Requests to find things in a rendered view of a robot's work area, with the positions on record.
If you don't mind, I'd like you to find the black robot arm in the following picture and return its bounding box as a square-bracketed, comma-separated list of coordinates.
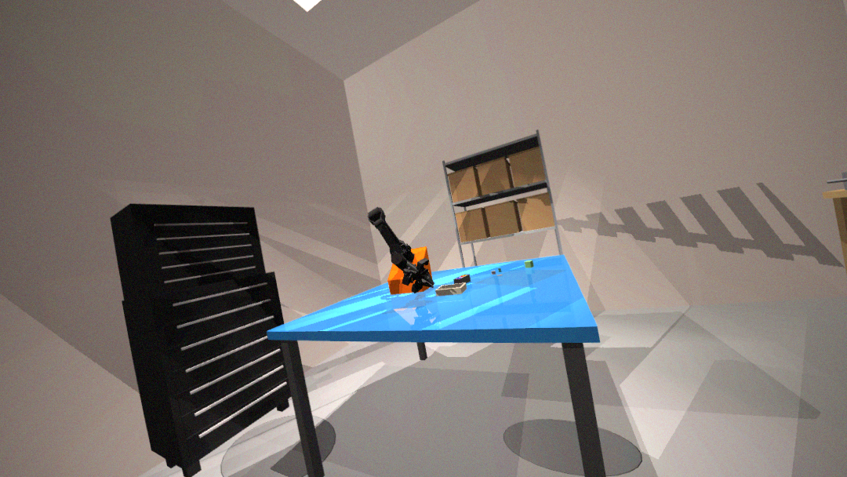
[367, 207, 415, 286]

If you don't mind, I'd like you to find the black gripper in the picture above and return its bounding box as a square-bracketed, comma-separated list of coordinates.
[406, 258, 434, 293]

